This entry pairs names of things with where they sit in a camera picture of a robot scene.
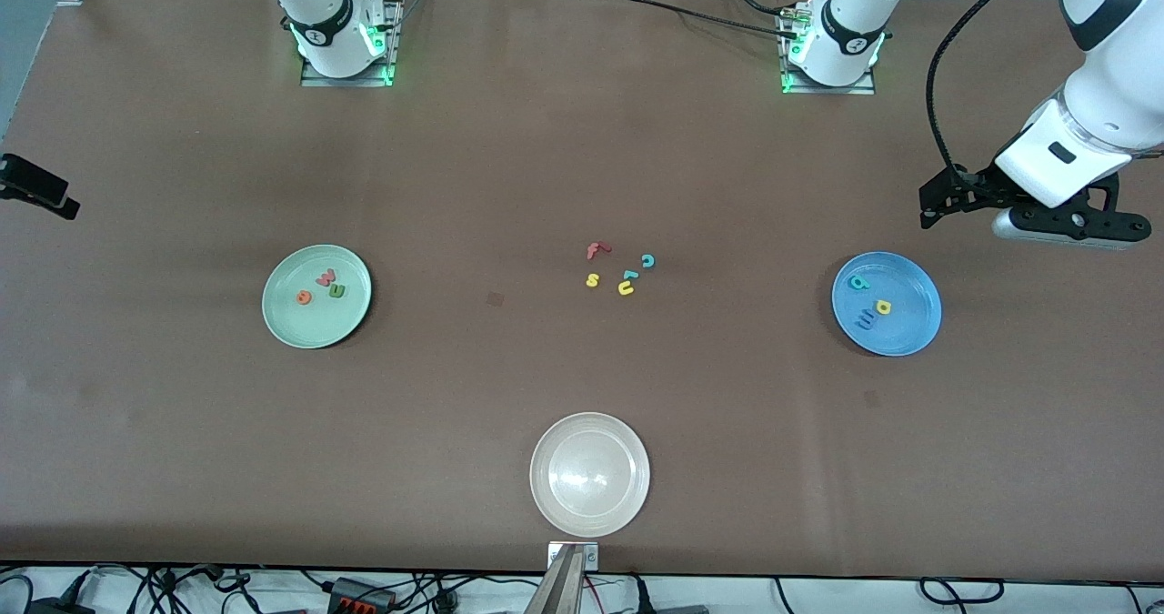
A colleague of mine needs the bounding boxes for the green plate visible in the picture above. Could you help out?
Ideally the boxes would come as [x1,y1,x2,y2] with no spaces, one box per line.
[262,244,374,350]

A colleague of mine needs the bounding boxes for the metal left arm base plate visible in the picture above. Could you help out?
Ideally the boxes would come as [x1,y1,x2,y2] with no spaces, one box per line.
[779,3,878,96]

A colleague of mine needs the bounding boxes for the black orange power strip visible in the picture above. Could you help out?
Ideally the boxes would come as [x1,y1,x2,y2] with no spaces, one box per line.
[327,576,397,614]

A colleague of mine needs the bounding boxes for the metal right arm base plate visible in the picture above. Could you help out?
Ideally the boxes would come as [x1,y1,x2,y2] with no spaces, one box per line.
[300,0,401,88]

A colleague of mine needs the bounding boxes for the blue plate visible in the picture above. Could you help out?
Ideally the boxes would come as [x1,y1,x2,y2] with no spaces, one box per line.
[831,251,943,357]

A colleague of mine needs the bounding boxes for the white plate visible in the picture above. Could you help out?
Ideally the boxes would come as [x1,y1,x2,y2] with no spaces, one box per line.
[529,412,652,539]

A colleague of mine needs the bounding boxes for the black tangled floor cables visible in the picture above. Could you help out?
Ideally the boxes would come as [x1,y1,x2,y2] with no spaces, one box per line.
[0,563,274,614]

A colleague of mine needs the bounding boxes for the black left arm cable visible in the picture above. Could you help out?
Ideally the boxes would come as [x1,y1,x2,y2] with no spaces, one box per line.
[925,0,1047,186]

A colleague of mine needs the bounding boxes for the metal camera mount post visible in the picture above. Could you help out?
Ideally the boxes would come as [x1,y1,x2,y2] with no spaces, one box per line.
[524,541,601,614]

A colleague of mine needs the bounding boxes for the black looped floor cable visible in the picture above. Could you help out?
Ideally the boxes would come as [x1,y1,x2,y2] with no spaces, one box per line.
[918,576,1007,607]

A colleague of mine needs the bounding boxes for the long black table cable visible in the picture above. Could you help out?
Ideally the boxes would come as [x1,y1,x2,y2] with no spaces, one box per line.
[596,0,806,42]

